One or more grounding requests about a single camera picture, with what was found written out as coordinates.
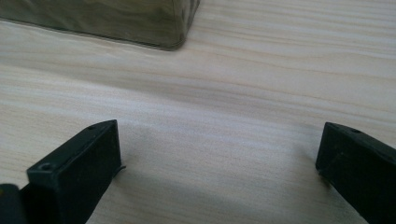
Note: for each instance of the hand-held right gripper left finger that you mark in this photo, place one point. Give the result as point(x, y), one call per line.
point(77, 174)

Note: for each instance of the olive green box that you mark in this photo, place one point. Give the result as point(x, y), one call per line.
point(102, 21)

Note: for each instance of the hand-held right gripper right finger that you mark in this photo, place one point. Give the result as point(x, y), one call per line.
point(358, 168)

